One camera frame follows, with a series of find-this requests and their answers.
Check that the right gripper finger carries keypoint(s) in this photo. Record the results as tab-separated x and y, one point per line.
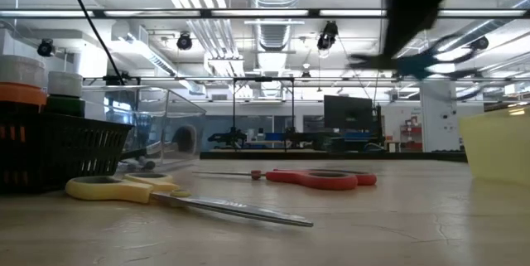
372	62

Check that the large round-head paintbrush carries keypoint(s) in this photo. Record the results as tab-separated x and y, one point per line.
184	138

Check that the green acrylic paint bottle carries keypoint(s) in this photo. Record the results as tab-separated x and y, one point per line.
64	92

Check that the orange acrylic paint bottle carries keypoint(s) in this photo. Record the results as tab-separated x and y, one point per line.
20	92

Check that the black background monitor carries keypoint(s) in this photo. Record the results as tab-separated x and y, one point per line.
348	112

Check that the red white background cart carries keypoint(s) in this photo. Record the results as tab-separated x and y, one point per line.
412	133

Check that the white building pillar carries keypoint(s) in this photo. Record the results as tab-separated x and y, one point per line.
439	125

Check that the background robot workstation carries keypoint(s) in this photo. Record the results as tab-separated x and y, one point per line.
290	137

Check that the translucent yellow plastic bin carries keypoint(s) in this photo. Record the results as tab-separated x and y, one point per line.
497	146

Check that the clear plastic bin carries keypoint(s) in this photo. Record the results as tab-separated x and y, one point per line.
165	108

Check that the black plastic slotted basket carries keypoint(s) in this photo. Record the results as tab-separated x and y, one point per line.
62	154

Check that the black overhead frame bar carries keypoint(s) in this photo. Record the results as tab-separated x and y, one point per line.
314	13

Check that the black aluminium table frame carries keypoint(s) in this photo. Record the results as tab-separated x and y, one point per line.
331	156

